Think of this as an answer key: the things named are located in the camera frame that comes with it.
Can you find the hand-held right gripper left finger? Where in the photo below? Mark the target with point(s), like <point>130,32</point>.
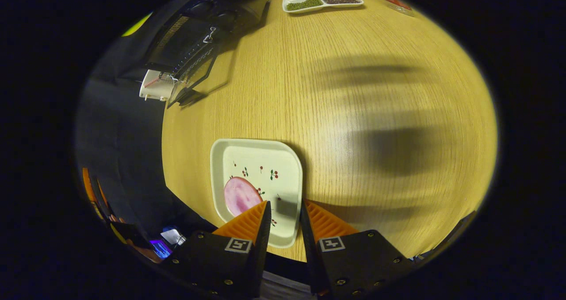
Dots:
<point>264,238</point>

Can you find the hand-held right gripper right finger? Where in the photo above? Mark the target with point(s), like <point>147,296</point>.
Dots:
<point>306,238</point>

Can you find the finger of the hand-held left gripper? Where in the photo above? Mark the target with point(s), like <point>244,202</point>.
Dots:
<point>87,187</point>
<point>102,194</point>

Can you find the pink ham slice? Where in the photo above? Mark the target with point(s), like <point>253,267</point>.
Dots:
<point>241,196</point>

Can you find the white square plate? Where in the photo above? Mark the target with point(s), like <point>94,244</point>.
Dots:
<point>265,158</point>

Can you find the black electric oven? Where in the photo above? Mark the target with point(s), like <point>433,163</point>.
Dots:
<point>185,39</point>

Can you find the small glowing blue screen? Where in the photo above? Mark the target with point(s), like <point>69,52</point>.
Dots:
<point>161,248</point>

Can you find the pink striped straw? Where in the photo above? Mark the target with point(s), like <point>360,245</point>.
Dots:
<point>151,82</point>

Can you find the white divided dish of beans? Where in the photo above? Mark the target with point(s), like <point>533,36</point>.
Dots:
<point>320,0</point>

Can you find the clear water bottle red label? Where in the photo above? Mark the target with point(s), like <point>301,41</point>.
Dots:
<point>395,2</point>

